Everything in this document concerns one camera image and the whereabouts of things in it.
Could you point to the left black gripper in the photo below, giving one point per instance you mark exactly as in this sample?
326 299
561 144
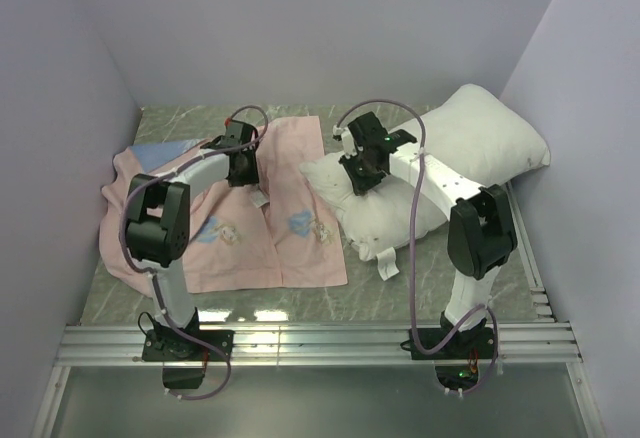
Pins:
250 178

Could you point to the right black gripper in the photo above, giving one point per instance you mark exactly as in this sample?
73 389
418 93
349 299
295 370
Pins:
359 187

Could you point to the pink cartoon pillowcase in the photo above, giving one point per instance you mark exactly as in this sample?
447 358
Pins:
278 235

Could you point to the white pillow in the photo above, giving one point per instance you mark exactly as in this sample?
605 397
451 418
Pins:
472 132

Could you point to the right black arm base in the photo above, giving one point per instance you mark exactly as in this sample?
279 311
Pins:
463 361

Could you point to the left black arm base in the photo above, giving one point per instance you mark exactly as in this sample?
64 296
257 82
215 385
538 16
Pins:
186 355

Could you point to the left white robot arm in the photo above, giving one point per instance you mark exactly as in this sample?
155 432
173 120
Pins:
155 224

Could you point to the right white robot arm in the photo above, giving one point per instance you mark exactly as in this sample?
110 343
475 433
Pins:
481 230

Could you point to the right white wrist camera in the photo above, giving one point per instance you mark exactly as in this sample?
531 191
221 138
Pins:
346 139

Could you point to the side aluminium rail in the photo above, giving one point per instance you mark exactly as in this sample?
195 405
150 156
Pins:
540 299

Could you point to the aluminium mounting rail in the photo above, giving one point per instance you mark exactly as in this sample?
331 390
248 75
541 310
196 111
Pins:
324 344

